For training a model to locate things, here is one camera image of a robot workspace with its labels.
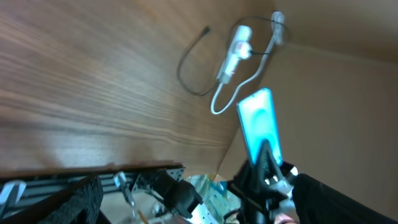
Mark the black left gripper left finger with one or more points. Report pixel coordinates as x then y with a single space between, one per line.
78 204

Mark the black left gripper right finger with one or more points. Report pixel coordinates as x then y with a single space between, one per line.
263 189

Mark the turquoise screen smartphone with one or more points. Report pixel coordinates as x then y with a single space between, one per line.
258 123

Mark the white power strip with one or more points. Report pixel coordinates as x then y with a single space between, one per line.
231 61

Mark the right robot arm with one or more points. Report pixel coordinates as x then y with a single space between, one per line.
178 196

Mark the white charger plug adapter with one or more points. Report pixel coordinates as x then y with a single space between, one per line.
243 50

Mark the colourful painted sheet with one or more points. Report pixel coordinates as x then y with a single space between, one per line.
217 201

